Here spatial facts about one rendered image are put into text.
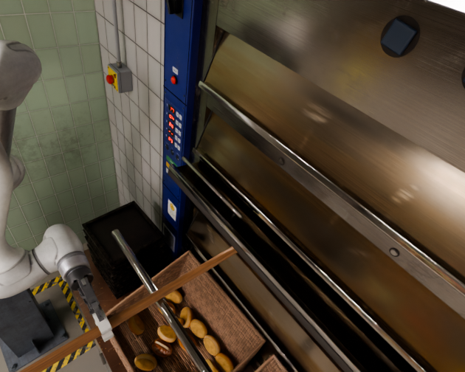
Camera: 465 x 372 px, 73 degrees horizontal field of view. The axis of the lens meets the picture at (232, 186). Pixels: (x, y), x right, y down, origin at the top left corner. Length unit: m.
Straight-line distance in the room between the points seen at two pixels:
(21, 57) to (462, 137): 1.06
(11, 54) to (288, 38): 0.74
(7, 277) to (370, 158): 1.08
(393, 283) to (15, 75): 1.12
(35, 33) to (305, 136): 1.35
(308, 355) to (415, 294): 0.56
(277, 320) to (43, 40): 1.59
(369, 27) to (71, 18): 1.41
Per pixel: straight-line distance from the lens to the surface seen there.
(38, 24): 1.77
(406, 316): 0.90
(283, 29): 0.81
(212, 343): 1.63
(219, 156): 1.10
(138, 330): 1.65
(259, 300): 1.35
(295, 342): 1.32
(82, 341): 1.06
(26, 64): 1.10
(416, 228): 0.73
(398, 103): 0.68
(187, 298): 1.76
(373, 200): 0.74
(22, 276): 1.21
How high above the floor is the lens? 2.18
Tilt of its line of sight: 43 degrees down
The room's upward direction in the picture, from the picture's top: 13 degrees clockwise
